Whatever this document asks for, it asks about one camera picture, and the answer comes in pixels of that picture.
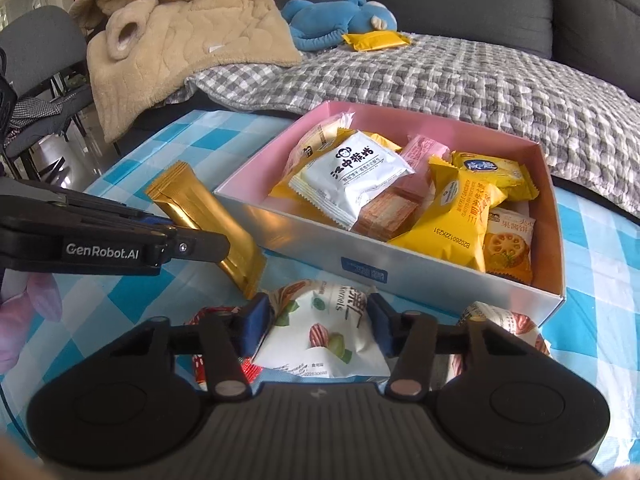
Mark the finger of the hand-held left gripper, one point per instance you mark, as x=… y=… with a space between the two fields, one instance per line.
x=152 y=221
x=200 y=250

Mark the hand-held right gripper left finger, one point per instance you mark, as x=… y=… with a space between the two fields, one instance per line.
x=255 y=325

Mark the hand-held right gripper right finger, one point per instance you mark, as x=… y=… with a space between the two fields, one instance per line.
x=380 y=325

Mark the gold snack packet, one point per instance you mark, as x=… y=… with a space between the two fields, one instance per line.
x=200 y=205

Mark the white nut snack packet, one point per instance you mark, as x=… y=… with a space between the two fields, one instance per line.
x=505 y=322
x=320 y=330

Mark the pink snack packet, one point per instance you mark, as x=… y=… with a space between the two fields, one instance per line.
x=425 y=152

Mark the pink cardboard box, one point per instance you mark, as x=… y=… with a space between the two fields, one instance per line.
x=450 y=125

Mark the person's left hand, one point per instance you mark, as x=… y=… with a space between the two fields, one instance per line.
x=15 y=325

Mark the red white snack packet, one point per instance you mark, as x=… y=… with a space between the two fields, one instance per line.
x=199 y=367

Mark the small yellow snack packet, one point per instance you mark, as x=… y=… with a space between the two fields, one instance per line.
x=282 y=190

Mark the clear brown wafer packet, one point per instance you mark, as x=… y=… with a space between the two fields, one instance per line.
x=390 y=212

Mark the large yellow snack packet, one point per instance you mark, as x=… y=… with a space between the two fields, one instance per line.
x=450 y=220

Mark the dark checked cloth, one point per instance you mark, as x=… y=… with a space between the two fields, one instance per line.
x=35 y=110

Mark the white printed snack packet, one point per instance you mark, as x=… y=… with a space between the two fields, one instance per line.
x=350 y=180

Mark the orange cracker packet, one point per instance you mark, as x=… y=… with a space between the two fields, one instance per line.
x=510 y=250

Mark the beige fleece coat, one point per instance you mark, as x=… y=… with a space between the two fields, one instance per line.
x=200 y=35

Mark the yellow packet with blue label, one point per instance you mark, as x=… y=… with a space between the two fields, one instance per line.
x=500 y=175

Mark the grey chair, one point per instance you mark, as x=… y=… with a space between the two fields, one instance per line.
x=40 y=45

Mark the blue checked tablecloth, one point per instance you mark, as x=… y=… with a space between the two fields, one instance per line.
x=590 y=270

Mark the grey checked blanket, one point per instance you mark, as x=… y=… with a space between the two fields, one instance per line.
x=475 y=85

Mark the blue plush toy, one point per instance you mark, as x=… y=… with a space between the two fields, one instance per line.
x=325 y=17

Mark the flat yellow snack packet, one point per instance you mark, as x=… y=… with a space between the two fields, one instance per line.
x=375 y=41

